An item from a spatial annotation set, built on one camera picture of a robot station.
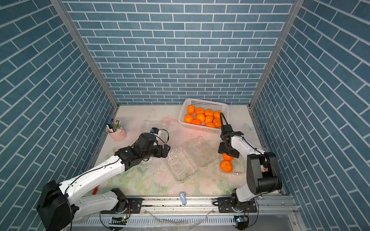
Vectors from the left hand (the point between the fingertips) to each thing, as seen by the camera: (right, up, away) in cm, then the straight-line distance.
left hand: (167, 147), depth 80 cm
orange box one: (+13, +24, +31) cm, 42 cm away
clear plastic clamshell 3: (+42, -14, +7) cm, 45 cm away
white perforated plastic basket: (+24, +27, +32) cm, 48 cm away
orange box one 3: (+36, -8, +6) cm, 37 cm away
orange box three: (+21, +17, +25) cm, 37 cm away
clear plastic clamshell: (-11, +11, +28) cm, 32 cm away
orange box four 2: (+26, +16, +25) cm, 40 cm away
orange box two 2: (+20, +23, +30) cm, 43 cm away
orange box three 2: (+17, +14, +24) cm, 33 cm away
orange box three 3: (+34, -12, +4) cm, 37 cm away
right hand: (+37, -6, +11) cm, 39 cm away
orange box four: (+33, +20, +29) cm, 48 cm away
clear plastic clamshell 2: (+9, -11, +10) cm, 17 cm away
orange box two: (+11, +16, +25) cm, 32 cm away
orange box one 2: (+33, +14, +25) cm, 44 cm away
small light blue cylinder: (+9, -25, -6) cm, 28 cm away
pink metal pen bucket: (-37, +9, +13) cm, 40 cm away
